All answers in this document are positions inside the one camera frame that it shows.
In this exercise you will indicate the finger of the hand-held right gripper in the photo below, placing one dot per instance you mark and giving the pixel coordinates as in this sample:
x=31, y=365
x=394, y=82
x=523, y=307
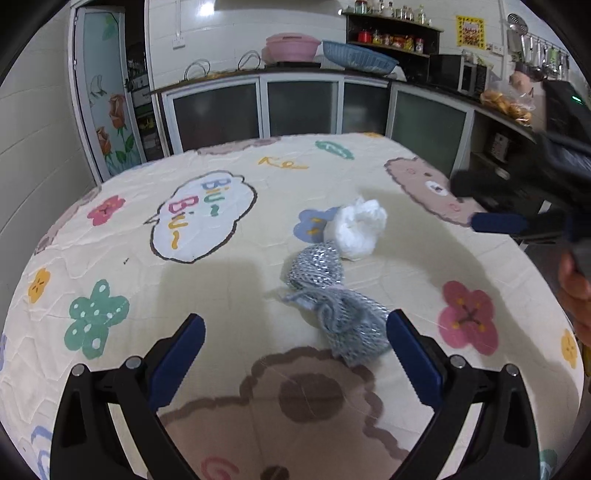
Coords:
x=466, y=182
x=498, y=224

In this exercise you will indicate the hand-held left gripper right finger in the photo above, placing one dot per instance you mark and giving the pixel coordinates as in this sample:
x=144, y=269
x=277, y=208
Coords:
x=415, y=364

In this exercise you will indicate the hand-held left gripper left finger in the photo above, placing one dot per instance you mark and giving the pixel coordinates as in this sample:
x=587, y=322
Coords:
x=178, y=364

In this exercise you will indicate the grey mesh scrubber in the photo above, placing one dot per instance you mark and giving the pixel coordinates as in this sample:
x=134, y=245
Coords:
x=355, y=332

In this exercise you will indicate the white plastic bag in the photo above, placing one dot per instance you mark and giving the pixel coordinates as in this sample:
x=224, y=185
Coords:
x=355, y=226

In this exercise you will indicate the person's right hand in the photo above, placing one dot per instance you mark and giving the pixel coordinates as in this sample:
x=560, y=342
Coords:
x=577, y=295

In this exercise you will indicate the clear bag of buns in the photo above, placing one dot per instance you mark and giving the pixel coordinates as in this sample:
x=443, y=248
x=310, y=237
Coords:
x=508, y=101

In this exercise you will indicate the pink thermos jug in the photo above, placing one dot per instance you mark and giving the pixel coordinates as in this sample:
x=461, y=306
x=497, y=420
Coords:
x=519, y=81

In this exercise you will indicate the printed cartoon bear blanket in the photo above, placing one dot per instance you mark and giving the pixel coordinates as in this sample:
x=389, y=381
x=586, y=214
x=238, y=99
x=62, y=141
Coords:
x=231, y=286

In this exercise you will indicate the silver microwave oven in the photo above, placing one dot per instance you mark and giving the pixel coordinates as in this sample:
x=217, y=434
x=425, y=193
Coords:
x=457, y=71

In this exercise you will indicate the row of hanging utensils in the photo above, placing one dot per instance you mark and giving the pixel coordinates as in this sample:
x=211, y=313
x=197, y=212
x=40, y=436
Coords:
x=531, y=46

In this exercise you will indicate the row of seasoning bottles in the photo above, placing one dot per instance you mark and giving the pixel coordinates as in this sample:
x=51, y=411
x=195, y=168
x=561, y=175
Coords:
x=397, y=40

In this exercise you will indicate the blue woven basket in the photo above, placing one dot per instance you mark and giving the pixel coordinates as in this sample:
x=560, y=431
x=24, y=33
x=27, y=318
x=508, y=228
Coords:
x=358, y=57

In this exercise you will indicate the dark wooden spice shelf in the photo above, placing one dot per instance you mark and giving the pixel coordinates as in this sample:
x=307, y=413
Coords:
x=392, y=26

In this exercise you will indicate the row of glass jars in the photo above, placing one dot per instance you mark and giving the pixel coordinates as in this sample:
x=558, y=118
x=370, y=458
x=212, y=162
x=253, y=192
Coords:
x=406, y=11

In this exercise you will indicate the pink plastic basin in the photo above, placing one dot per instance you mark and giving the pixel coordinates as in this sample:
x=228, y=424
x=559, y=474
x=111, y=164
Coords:
x=291, y=46

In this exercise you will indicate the glass door kitchen cabinet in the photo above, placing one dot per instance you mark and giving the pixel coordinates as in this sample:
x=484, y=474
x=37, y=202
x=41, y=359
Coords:
x=212, y=113

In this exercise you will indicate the flower print glass door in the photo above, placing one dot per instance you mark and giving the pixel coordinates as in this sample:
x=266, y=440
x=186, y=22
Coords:
x=111, y=101

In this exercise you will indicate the storage rack behind door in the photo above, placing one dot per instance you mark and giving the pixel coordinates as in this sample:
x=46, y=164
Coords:
x=138, y=92

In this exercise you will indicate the white wall socket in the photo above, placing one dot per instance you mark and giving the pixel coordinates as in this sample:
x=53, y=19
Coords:
x=179, y=44
x=496, y=47

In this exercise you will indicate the yellow wall poster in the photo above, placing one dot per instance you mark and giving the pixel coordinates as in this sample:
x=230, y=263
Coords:
x=471, y=30

